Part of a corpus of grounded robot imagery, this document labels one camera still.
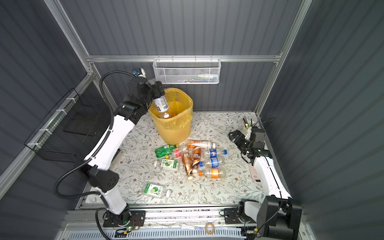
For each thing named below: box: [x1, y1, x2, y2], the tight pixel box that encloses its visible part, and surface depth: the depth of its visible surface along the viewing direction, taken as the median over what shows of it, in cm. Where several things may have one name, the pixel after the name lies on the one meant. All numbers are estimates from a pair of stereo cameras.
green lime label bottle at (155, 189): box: [141, 181, 172, 198], surface depth 81 cm
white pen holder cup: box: [242, 117, 256, 130], surface depth 101 cm
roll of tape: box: [205, 222, 215, 235], surface depth 72 cm
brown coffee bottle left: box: [181, 152, 194, 181], surface depth 90 cm
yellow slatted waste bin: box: [148, 88, 194, 145], surface depth 88 cm
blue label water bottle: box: [199, 158, 224, 168], surface depth 91 cm
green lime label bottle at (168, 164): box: [153, 158, 181, 171], surface depth 91 cm
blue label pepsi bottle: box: [203, 149, 228, 158], surface depth 94 cm
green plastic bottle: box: [154, 144, 179, 158], surface depth 98 cm
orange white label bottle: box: [187, 140, 216, 149], surface depth 98 cm
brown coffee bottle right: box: [192, 146, 202, 174], surface depth 92 cm
